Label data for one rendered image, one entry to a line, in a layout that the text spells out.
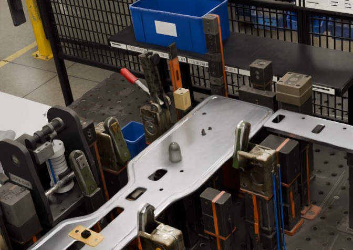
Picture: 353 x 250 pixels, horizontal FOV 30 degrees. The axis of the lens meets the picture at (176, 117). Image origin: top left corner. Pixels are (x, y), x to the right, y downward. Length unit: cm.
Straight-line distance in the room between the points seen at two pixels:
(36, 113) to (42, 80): 240
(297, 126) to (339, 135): 12
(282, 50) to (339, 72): 24
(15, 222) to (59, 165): 19
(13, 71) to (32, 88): 36
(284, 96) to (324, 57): 24
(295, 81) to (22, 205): 82
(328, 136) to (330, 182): 36
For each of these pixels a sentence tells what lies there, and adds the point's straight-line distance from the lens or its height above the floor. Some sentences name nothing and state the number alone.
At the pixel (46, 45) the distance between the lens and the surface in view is 488.
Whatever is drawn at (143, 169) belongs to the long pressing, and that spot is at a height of 100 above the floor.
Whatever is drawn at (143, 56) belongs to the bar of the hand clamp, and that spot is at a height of 122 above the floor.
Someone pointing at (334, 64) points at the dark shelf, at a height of 103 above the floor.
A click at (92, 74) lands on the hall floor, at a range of 450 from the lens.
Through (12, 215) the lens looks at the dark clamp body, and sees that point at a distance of 159.
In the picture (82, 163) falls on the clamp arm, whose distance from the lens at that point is 163.
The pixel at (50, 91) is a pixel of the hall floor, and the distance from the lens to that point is 441.
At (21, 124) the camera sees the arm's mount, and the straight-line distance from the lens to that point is 223.
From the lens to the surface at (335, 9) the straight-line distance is 207.
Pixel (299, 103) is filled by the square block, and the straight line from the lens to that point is 188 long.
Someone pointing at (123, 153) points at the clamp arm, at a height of 101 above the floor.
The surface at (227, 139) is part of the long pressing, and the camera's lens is 176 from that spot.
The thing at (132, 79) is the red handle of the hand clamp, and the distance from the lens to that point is 186.
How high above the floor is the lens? 197
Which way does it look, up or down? 31 degrees down
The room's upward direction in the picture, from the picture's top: 9 degrees counter-clockwise
